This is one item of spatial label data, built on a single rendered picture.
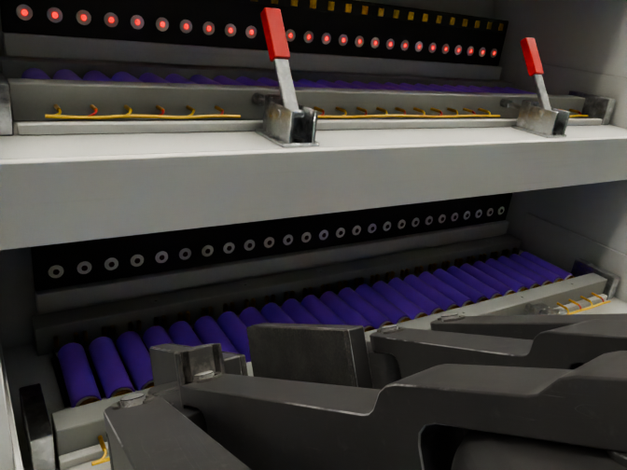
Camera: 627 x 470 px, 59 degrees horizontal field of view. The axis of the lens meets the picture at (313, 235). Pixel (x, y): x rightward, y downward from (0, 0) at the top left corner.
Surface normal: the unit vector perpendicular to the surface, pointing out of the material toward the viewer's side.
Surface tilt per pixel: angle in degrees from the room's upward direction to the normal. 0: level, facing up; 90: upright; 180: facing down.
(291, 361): 90
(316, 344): 90
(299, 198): 110
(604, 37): 90
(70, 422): 20
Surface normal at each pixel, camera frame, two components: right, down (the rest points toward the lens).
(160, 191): 0.52, 0.38
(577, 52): -0.84, 0.11
